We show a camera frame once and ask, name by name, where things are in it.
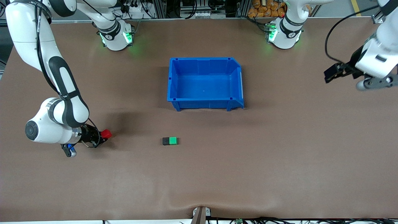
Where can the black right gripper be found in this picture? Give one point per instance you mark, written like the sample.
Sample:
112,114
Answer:
88,135

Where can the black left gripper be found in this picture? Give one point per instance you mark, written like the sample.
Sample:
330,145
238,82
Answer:
350,67

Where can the red cube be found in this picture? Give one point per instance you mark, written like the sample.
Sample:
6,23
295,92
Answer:
106,133

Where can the green cube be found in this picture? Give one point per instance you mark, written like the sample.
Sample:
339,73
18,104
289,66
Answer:
173,141

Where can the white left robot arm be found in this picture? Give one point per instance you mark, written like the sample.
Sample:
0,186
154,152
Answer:
382,49

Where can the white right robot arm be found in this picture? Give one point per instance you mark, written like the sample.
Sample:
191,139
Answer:
65,87

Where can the black cube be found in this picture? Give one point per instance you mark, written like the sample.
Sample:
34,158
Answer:
165,141

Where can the orange snack packets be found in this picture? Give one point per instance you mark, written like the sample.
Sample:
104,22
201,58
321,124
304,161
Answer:
258,11

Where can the brown table cover mat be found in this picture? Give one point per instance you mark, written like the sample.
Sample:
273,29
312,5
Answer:
199,174

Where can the blue plastic storage bin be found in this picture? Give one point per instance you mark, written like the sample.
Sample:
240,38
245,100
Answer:
205,84

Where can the white power strip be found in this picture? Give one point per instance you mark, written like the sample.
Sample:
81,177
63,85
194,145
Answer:
136,12

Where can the silver aluminium equipment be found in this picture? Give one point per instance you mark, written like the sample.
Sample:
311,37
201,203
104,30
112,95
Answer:
202,14

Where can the metal table corner bracket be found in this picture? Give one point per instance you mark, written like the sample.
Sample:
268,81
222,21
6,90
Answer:
375,20

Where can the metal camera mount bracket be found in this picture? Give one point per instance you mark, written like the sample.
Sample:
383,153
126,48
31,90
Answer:
201,214

